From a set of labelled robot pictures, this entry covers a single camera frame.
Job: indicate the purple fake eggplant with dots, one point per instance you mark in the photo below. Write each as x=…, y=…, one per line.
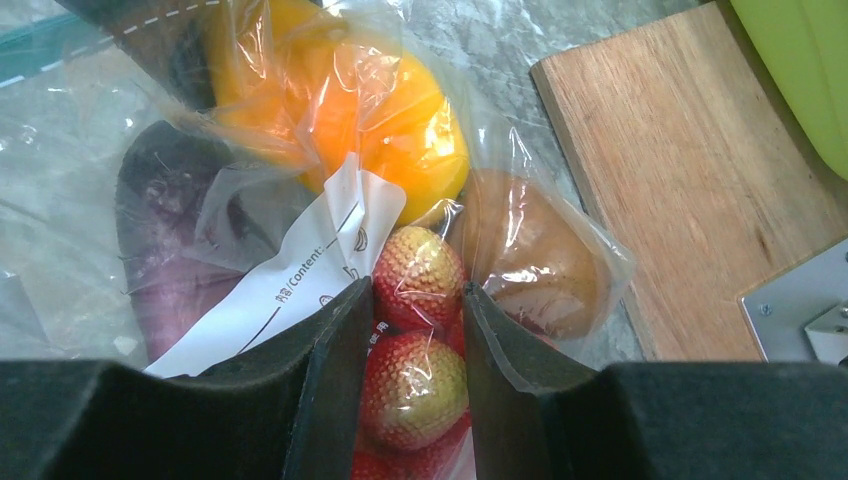
x=192, y=220

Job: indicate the red fake lychee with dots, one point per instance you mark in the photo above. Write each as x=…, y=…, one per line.
x=414, y=391
x=418, y=279

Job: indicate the lime green plastic tub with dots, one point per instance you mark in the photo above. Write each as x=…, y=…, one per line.
x=803, y=44

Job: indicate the metal stand base plate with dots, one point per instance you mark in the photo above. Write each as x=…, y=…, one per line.
x=801, y=315

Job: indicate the wooden board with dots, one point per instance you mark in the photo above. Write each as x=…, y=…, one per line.
x=682, y=148

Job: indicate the clear zip top bag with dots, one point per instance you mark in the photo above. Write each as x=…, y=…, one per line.
x=76, y=91

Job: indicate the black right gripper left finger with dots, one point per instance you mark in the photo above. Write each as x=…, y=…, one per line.
x=285, y=409

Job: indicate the orange fake fruit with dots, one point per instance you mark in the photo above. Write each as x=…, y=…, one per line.
x=303, y=88

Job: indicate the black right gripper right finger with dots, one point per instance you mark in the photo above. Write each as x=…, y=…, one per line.
x=649, y=417

